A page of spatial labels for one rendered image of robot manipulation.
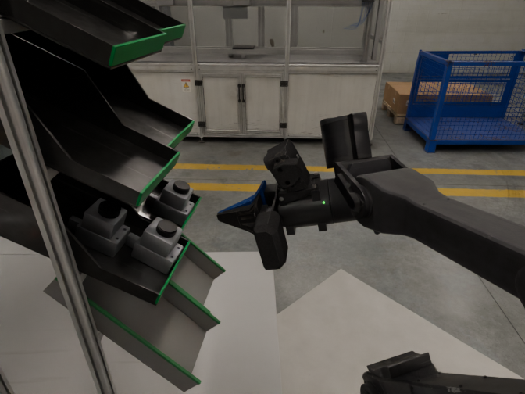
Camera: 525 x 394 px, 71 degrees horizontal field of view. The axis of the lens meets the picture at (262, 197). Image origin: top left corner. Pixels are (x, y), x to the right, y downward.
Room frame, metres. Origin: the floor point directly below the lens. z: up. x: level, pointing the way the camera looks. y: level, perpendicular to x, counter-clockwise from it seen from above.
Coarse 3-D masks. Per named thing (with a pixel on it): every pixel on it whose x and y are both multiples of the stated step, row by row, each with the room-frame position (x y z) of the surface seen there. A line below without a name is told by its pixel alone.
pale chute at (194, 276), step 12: (192, 252) 0.66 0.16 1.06; (204, 252) 0.66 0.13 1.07; (180, 264) 0.63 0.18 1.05; (192, 264) 0.65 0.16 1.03; (204, 264) 0.66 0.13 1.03; (216, 264) 0.65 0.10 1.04; (180, 276) 0.61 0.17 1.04; (192, 276) 0.62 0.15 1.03; (204, 276) 0.65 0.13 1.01; (216, 276) 0.65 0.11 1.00; (180, 288) 0.53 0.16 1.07; (192, 288) 0.59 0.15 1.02; (204, 288) 0.61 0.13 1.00; (204, 300) 0.59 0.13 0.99
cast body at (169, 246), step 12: (156, 228) 0.45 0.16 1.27; (168, 228) 0.45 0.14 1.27; (180, 228) 0.48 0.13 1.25; (132, 240) 0.47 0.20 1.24; (144, 240) 0.44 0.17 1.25; (156, 240) 0.44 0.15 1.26; (168, 240) 0.44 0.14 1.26; (132, 252) 0.45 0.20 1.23; (144, 252) 0.44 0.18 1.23; (156, 252) 0.44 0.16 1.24; (168, 252) 0.44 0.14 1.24; (180, 252) 0.47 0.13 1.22; (156, 264) 0.44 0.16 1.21; (168, 264) 0.44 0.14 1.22
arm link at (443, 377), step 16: (368, 368) 0.28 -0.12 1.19; (384, 368) 0.26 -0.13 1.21; (400, 368) 0.26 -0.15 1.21; (416, 368) 0.26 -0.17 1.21; (432, 368) 0.26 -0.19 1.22; (384, 384) 0.25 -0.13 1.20; (400, 384) 0.24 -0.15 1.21; (416, 384) 0.23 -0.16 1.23; (432, 384) 0.22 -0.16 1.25; (448, 384) 0.21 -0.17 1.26; (464, 384) 0.20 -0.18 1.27; (480, 384) 0.19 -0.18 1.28; (496, 384) 0.19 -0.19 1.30; (512, 384) 0.18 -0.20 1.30
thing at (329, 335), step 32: (320, 288) 0.76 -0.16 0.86; (352, 288) 0.76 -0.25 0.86; (288, 320) 0.65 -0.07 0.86; (320, 320) 0.65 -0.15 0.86; (352, 320) 0.65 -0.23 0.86; (384, 320) 0.65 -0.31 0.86; (416, 320) 0.65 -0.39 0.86; (288, 352) 0.56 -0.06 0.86; (320, 352) 0.56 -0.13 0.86; (352, 352) 0.56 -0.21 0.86; (384, 352) 0.56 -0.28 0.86; (416, 352) 0.56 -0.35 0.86; (448, 352) 0.56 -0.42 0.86; (288, 384) 0.48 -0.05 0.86; (320, 384) 0.48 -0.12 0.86; (352, 384) 0.48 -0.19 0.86
